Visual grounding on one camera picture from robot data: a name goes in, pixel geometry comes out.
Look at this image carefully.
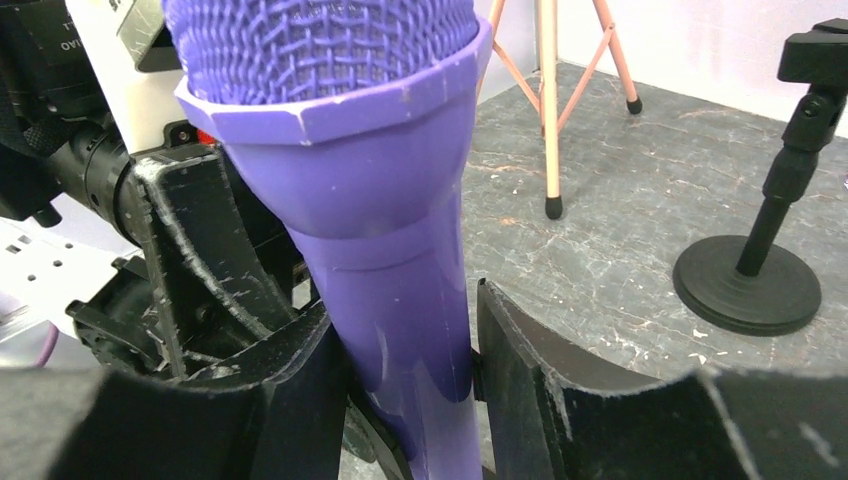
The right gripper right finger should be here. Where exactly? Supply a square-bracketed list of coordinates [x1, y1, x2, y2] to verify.
[476, 280, 847, 479]

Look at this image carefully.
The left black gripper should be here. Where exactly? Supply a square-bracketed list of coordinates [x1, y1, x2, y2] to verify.
[68, 145, 318, 381]

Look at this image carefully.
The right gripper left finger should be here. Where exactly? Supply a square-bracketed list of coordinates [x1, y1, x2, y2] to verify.
[1, 315, 350, 479]

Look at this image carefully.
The purple toy microphone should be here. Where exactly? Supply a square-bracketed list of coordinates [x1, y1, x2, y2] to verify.
[162, 1, 491, 479]

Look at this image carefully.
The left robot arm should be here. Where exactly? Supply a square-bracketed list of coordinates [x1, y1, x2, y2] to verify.
[1, 1, 302, 383]

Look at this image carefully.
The rear black microphone stand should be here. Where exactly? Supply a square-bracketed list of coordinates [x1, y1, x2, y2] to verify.
[672, 18, 847, 337]

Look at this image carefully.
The pink music stand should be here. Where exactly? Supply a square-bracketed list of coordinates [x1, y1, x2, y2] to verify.
[492, 0, 643, 220]

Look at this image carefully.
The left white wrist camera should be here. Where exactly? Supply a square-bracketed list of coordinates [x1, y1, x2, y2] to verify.
[65, 0, 185, 154]

